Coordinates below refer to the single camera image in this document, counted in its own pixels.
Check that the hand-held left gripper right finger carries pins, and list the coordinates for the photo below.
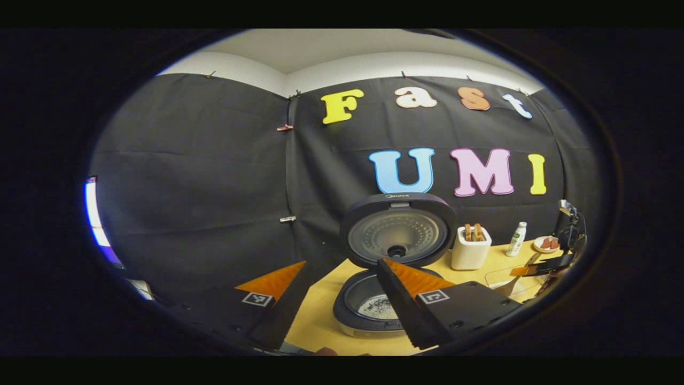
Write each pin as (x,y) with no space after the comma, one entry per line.
(401,307)

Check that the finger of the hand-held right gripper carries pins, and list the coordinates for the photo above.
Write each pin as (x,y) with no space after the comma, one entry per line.
(550,264)

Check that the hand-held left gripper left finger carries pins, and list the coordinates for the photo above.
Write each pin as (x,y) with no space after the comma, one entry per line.
(291,315)

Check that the white and black rice grains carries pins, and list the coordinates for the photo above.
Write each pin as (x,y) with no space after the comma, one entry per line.
(377,307)

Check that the clear box of white rice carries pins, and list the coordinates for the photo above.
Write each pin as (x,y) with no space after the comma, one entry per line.
(494,275)

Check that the dark grey rice cooker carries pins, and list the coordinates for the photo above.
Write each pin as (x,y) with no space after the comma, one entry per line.
(398,203)

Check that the white round plate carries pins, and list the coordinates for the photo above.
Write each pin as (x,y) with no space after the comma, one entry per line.
(537,247)

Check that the white bottle green label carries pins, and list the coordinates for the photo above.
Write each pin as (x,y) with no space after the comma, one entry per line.
(515,243)

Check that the brown bread slice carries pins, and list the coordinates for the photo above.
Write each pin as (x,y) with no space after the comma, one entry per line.
(467,232)
(478,232)

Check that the white toaster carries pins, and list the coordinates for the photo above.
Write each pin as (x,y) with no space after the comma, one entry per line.
(470,256)

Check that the black backdrop cloth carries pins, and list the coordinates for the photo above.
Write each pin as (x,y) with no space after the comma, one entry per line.
(187,187)

